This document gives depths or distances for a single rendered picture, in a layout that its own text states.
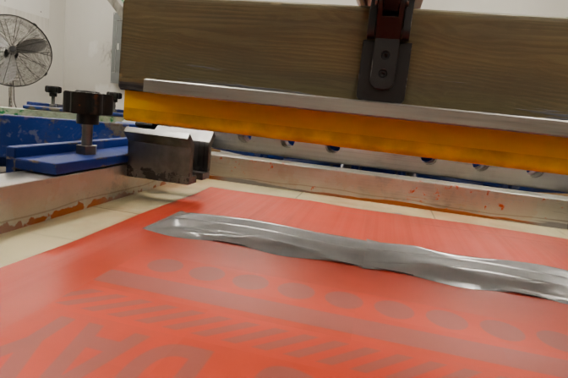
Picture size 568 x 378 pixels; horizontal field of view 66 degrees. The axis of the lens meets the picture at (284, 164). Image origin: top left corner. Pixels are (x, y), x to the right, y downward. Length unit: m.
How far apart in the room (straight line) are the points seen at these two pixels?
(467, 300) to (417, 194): 0.28
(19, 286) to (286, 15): 0.24
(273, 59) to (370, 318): 0.19
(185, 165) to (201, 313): 0.24
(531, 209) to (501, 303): 0.29
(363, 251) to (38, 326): 0.22
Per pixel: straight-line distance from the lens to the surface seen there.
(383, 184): 0.57
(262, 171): 0.59
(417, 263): 0.35
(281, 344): 0.22
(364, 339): 0.24
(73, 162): 0.42
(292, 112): 0.33
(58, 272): 0.30
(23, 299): 0.27
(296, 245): 0.35
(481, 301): 0.32
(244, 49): 0.33
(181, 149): 0.45
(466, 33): 0.32
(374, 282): 0.31
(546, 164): 0.34
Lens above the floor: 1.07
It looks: 8 degrees down
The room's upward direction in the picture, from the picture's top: 6 degrees clockwise
